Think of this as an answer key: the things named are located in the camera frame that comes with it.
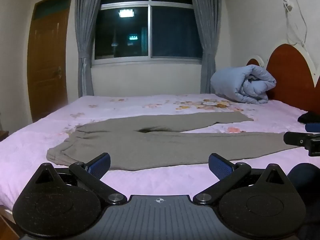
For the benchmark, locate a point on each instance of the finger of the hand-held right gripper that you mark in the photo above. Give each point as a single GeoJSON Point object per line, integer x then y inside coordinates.
{"type": "Point", "coordinates": [297, 138]}
{"type": "Point", "coordinates": [313, 127]}

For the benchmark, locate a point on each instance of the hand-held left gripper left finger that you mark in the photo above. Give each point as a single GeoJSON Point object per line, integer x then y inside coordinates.
{"type": "Point", "coordinates": [100, 164]}

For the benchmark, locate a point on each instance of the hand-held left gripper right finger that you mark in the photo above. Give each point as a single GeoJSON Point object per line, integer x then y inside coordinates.
{"type": "Point", "coordinates": [219, 166]}

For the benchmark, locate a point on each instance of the grey pants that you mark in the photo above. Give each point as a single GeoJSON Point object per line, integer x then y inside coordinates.
{"type": "Point", "coordinates": [150, 150]}

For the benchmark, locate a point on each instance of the dark cloth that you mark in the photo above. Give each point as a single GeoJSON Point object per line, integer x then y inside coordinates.
{"type": "Point", "coordinates": [310, 117]}

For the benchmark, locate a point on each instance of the person's dark trouser leg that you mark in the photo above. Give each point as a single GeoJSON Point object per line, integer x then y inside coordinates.
{"type": "Point", "coordinates": [307, 180]}

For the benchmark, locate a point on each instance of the bed with pink floral sheet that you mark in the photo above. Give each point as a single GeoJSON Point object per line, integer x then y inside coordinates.
{"type": "Point", "coordinates": [170, 182]}

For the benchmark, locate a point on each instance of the red-brown wooden headboard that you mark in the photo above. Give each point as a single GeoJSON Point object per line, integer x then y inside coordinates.
{"type": "Point", "coordinates": [290, 80]}

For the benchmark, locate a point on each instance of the rolled light blue quilt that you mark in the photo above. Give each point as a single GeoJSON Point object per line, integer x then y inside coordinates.
{"type": "Point", "coordinates": [240, 85]}

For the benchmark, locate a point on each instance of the wooden nightstand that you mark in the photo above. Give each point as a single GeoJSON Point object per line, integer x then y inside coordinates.
{"type": "Point", "coordinates": [3, 135]}

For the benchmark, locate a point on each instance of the brown wooden door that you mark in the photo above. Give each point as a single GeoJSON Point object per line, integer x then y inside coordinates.
{"type": "Point", "coordinates": [47, 67]}

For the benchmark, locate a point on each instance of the white wall socket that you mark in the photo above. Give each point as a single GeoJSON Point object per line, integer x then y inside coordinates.
{"type": "Point", "coordinates": [288, 5]}

